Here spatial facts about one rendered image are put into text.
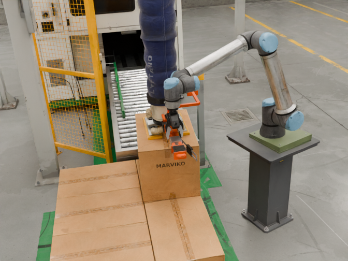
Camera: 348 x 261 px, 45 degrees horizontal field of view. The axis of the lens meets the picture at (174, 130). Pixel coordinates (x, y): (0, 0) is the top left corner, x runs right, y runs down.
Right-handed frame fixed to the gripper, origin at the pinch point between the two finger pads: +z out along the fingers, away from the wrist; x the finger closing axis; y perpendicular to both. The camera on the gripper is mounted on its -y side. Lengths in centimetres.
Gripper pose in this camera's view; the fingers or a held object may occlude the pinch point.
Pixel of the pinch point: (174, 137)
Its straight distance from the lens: 257.6
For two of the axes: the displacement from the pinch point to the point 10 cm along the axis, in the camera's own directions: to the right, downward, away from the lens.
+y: -1.6, -4.4, 8.8
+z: 0.5, 8.9, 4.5
